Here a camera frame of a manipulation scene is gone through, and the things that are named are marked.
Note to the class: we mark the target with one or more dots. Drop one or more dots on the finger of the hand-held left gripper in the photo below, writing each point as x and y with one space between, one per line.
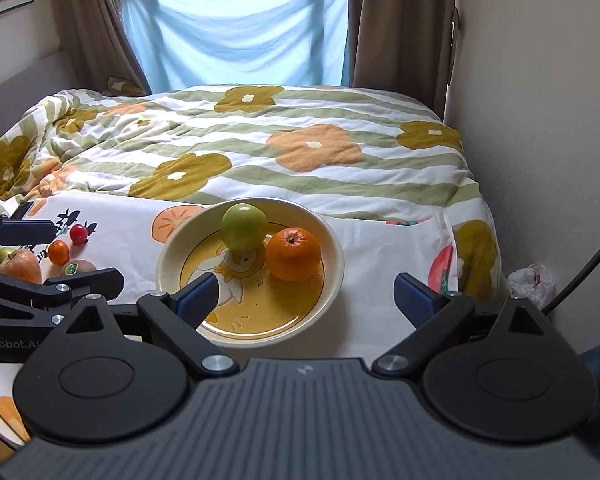
92 282
25 231

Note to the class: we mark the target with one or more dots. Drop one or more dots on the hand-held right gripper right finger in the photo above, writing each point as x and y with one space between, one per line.
412 296

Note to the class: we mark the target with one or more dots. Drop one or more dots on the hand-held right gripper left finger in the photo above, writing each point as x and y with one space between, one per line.
200 297

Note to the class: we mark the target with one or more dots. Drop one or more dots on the brown fruit with green sticker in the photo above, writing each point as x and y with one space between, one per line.
82 267

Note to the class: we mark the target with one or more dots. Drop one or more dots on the small green fruit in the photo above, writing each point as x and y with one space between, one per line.
1 257

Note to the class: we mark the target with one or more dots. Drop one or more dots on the red apple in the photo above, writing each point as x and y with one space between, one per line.
78 234
20 267

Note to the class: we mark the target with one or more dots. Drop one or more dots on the small mandarin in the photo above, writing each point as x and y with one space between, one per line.
58 252

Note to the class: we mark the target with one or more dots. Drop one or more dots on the black smartphone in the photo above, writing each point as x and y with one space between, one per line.
24 210

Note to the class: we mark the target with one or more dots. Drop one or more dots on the white printed cloth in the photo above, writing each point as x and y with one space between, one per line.
375 260

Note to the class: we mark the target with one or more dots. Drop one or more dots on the green apple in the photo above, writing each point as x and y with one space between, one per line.
242 225

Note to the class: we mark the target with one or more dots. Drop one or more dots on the large orange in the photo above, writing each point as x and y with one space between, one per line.
294 255

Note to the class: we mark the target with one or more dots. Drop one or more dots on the white plastic bag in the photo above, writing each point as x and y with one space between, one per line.
530 282

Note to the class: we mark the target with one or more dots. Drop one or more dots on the floral striped quilt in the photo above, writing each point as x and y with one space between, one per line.
330 180

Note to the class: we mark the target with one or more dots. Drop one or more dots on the floral pillow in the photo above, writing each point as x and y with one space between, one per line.
125 87

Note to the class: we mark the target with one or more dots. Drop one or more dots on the brown curtain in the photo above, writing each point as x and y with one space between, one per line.
85 20
400 25

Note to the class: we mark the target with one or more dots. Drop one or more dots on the light blue hanging cloth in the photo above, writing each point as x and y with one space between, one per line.
240 35

